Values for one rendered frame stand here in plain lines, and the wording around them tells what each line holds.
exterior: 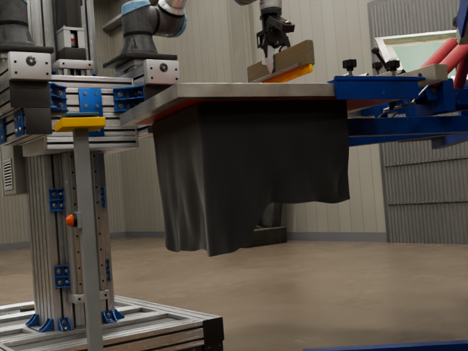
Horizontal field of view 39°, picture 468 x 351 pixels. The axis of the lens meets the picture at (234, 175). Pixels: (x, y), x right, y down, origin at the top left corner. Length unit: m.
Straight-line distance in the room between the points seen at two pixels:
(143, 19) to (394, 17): 5.58
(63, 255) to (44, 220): 0.16
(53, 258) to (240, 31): 7.90
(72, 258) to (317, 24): 6.90
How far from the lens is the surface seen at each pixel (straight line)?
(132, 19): 2.68
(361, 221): 8.42
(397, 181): 7.89
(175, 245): 2.15
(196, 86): 1.76
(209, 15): 11.27
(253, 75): 2.35
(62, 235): 2.64
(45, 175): 2.62
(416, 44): 4.06
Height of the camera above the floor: 0.68
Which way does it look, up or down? 2 degrees up
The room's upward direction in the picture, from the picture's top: 4 degrees counter-clockwise
